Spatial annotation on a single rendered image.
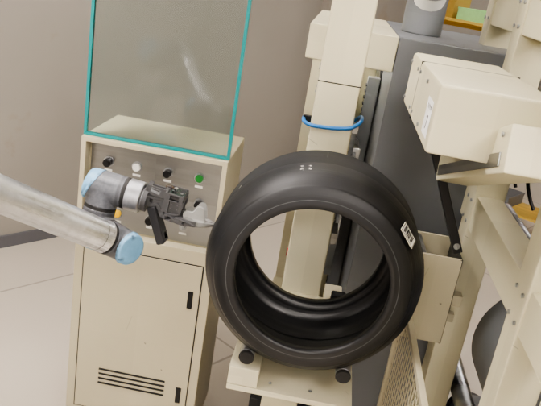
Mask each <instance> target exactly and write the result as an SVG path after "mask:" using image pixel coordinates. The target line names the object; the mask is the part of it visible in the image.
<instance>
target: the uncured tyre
mask: <svg viewBox="0 0 541 406"><path fill-rule="evenodd" d="M327 154H328V151H320V150H310V151H297V152H292V153H288V154H286V155H281V156H279V157H276V158H274V159H271V160H269V161H267V162H265V163H264V164H262V165H260V166H258V167H257V168H255V169H254V170H253V171H252V172H250V173H249V174H248V175H247V176H246V177H245V178H244V179H243V180H242V181H241V182H240V183H239V184H238V185H237V187H236V188H235V189H234V190H233V191H232V193H231V194H230V196H229V198H228V200H227V202H226V203H225V205H224V207H223V209H222V210H221V212H220V214H219V215H218V217H217V220H216V221H215V223H214V225H213V228H212V230H211V233H210V235H209V240H208V244H207V248H206V255H205V271H206V278H207V283H208V287H209V293H210V296H211V299H212V301H213V304H214V307H215V309H216V311H217V312H218V314H219V316H220V318H221V319H222V320H223V322H224V323H225V325H226V326H227V327H228V329H229V330H230V331H231V332H232V334H233V335H234V336H235V337H236V338H237V339H238V340H240V341H241V342H242V343H243V344H244V345H246V346H247V347H249V348H250V349H251V350H252V351H254V352H256V353H257V354H260V355H261V356H263V357H264V358H268V359H270V360H271V361H273V362H276V363H280V364H283V365H285V366H289V367H295V368H299V369H306V370H329V369H336V368H341V367H347V366H350V365H353V364H355V363H359V362H361V361H363V360H366V359H368V358H370V357H372V356H373V355H375V354H376V353H378V352H380V351H381V350H383V349H384V348H386V347H387V346H388V345H390V344H391V343H392V342H393V341H394V340H395V339H396V338H397V337H398V336H399V335H400V334H401V332H402V331H403V330H404V328H405V327H406V325H407V323H408V322H409V320H410V319H411V317H412V315H413V313H414V311H415V308H416V306H417V304H418V302H419V298H420V296H421V292H422V289H423V280H424V259H423V250H422V246H421V243H420V240H419V234H418V230H417V227H416V224H415V219H414V217H413V214H412V212H411V209H410V207H409V205H408V204H407V201H406V200H405V198H404V196H403V195H402V194H401V193H400V191H399V190H398V189H397V187H396V186H395V185H394V184H393V183H392V182H391V181H390V180H389V179H388V178H387V177H386V176H385V175H383V174H382V173H381V172H380V171H379V170H377V169H376V168H374V167H372V166H371V165H369V164H367V163H366V162H364V161H362V160H359V159H357V158H354V157H352V156H350V155H345V154H342V153H338V152H334V151H330V152H329V154H328V157H327ZM308 164H314V170H303V171H298V167H299V165H308ZM243 183H244V185H243V186H242V187H240V186H241V185H242V184H243ZM239 187H240V189H239V190H237V189H238V188H239ZM299 209H320V210H325V211H329V212H333V213H337V214H340V215H342V216H344V217H346V218H348V219H350V220H352V221H354V222H356V223H357V224H358V225H360V226H361V227H363V228H364V229H365V230H366V231H367V232H368V233H369V234H370V235H371V236H372V237H373V238H374V239H375V240H376V242H377V243H378V245H379V246H380V247H381V249H382V251H383V254H382V258H381V261H380V263H379V265H378V267H377V268H376V270H375V272H374V273H373V275H372V276H371V277H370V278H369V279H368V280H367V281H366V282H365V283H364V284H363V285H361V286H360V287H358V288H356V289H355V290H353V291H351V292H349V293H347V294H344V295H343V296H338V297H334V298H329V299H310V298H305V297H301V296H297V295H294V294H292V293H289V292H287V291H285V290H283V289H282V288H280V287H279V286H278V285H276V284H275V283H274V282H272V281H271V280H270V279H269V278H268V277H267V276H266V274H265V273H264V272H263V271H262V269H261V268H260V266H259V265H258V262H257V260H256V258H255V256H254V252H253V249H252V245H251V234H252V233H253V232H254V231H255V230H256V229H257V228H258V227H259V226H260V225H261V224H263V223H264V222H266V221H268V220H269V219H271V218H273V217H275V216H278V215H280V214H282V213H286V212H290V211H294V210H299ZM405 222H406V223H407V224H408V226H409V228H410V230H411V232H412V234H413V236H414V237H415V240H416V242H415V244H414V246H413V247H412V249H411V248H410V246H409V244H408V242H407V240H406V238H405V236H404V234H403V232H402V231H401V229H402V227H403V224H404V223H405Z"/></svg>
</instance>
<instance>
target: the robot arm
mask: <svg viewBox="0 0 541 406"><path fill-rule="evenodd" d="M167 187H168V188H167ZM188 194H189V190H188V189H185V188H181V187H178V186H175V185H171V186H166V187H163V186H160V185H157V184H155V182H154V181H152V180H151V181H150V183H147V182H144V181H141V180H136V179H134V178H130V177H128V176H123V175H120V174H117V173H114V172H110V171H107V170H106V169H105V170H104V169H100V168H93V169H91V170H90V171H89V173H88V174H87V176H86V177H85V179H84V182H83V184H82V186H81V196H82V197H85V203H84V206H83V209H80V208H78V207H76V206H74V205H71V204H69V203H67V202H65V201H62V200H60V199H58V198H55V197H53V196H51V195H48V194H46V193H43V192H41V191H39V190H37V189H35V188H32V187H30V186H28V185H26V184H23V183H21V182H19V181H17V180H14V179H11V178H10V177H8V176H4V175H3V174H1V173H0V214H1V215H3V216H5V217H8V218H11V219H14V220H15V221H18V222H21V223H24V224H27V225H29V226H32V227H35V228H37V229H39V230H43V231H45V232H48V233H49V234H54V235H55V236H58V237H61V238H64V239H66V240H68V241H71V242H74V243H76V244H79V245H82V246H83V247H85V248H88V249H90V250H94V251H96V252H97V253H100V254H103V255H106V256H109V257H110V258H112V259H115V260H116V261H117V262H118V263H121V264H123V265H128V264H132V263H133V262H135V261H136V260H137V259H138V258H139V257H140V255H141V254H142V251H143V247H144V243H143V240H142V237H141V236H140V235H138V233H136V232H134V231H133V230H130V229H129V228H127V227H125V226H124V225H123V224H121V223H119V222H117V221H116V220H114V215H115V213H116V209H117V207H118V208H122V209H126V210H129V211H132V212H135V213H138V212H139V211H140V210H141V211H143V212H145V211H146V210H147V212H148V215H149V218H150V221H151V227H152V230H153V233H154V236H155V241H156V244H157V245H161V244H164V243H165V242H166V241H167V240H168V236H167V230H166V226H165V224H164V220H166V221H168V222H173V223H175V224H178V225H181V226H189V227H199V228H208V227H212V226H213V225H214V223H215V222H213V221H211V220H209V219H208V218H207V205H206V204H205V203H203V202H201V203H200V204H199V205H198V206H197V207H192V206H189V207H187V208H186V209H185V205H186V204H187V203H188V198H189V196H188ZM163 219H164V220H163Z"/></svg>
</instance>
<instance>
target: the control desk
mask: <svg viewBox="0 0 541 406"><path fill-rule="evenodd" d="M244 142H245V138H243V137H239V136H233V143H232V150H231V156H230V160H225V159H218V158H213V157H208V156H203V155H195V154H191V153H186V152H182V151H173V150H168V149H164V148H159V147H151V146H147V145H142V144H137V143H129V142H125V141H120V140H116V139H107V138H102V137H98V136H93V135H82V136H81V160H80V174H79V188H78V201H77V207H78V208H80V209H83V206H84V203H85V197H82V196H81V186H82V184H83V182H84V179H85V177H86V176H87V174H88V173H89V171H90V170H91V169H93V168H100V169H104V170H105V169H106V170H107V171H110V172H114V173H117V174H120V175H123V176H128V177H130V178H134V179H136V180H141V181H144V182H147V183H150V181H151V180H152V181H154V182H155V184H157V185H160V186H163V187H166V186H171V185H175V186H178V187H181V188H183V189H188V190H189V194H188V196H189V198H188V203H187V204H186V205H185V209H186V208H187V207H189V206H192V207H197V206H198V205H199V204H200V203H201V202H203V203H205V204H206V205H207V218H208V219H209V220H211V221H213V222H215V221H216V220H217V217H218V215H219V214H220V212H221V210H222V209H223V207H224V205H225V203H226V202H227V200H228V198H229V196H230V194H231V193H232V191H233V190H234V189H235V188H236V187H237V185H238V181H239V175H240V169H241V163H242V152H243V147H244ZM168 184H169V185H168ZM114 220H116V221H117V222H119V223H121V224H123V225H124V226H125V227H127V228H129V229H130V230H133V231H134V232H136V233H138V235H140V236H141V237H142V240H143V243H144V247H143V251H142V254H141V255H140V257H139V258H138V259H137V260H136V261H135V262H133V263H132V264H128V265H123V264H121V263H118V262H117V261H116V260H115V259H112V258H110V257H109V256H106V255H103V254H100V253H97V252H96V251H94V250H90V249H88V248H85V247H84V246H82V245H79V244H76V245H75V259H74V272H73V286H72V312H71V326H70V340H69V353H68V380H67V393H66V406H203V405H204V401H205V398H206V396H207V393H208V390H209V380H210V375H211V369H212V363H213V352H214V346H215V341H216V336H217V325H218V319H219V314H218V312H217V311H216V309H215V307H214V304H213V301H212V299H211V296H210V293H209V287H208V283H207V278H206V271H205V255H206V248H207V244H208V240H209V235H210V233H211V230H212V228H213V227H208V228H199V227H189V226H181V225H178V224H175V223H173V222H168V221H166V220H164V219H163V220H164V224H165V226H166V230H167V236H168V240H167V241H166V242H165V243H164V244H161V245H157V244H156V241H155V236H154V233H153V230H152V227H151V221H150V218H149V215H148V212H147V210H146V211H145V212H143V211H141V210H140V211H139V212H138V213H135V212H132V211H129V210H126V209H122V208H118V207H117V209H116V213H115V215H114Z"/></svg>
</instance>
